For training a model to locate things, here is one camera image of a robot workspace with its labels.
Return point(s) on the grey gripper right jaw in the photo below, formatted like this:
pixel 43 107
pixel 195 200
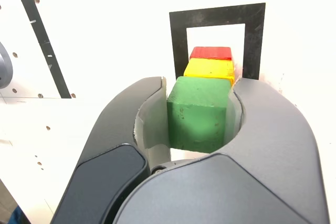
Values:
pixel 249 182

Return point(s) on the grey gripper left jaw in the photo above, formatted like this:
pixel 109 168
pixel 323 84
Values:
pixel 105 171

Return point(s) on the green cube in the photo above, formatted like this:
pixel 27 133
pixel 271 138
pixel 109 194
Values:
pixel 197 119

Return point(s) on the yellow cube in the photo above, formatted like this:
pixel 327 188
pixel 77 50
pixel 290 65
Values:
pixel 207 69

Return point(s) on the red cube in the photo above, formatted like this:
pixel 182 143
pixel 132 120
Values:
pixel 211 53

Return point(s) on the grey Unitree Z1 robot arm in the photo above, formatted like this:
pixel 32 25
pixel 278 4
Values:
pixel 4 69

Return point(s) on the black tape square outline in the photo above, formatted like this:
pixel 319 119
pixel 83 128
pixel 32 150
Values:
pixel 210 15

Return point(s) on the black tape strip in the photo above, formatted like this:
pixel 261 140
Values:
pixel 44 43

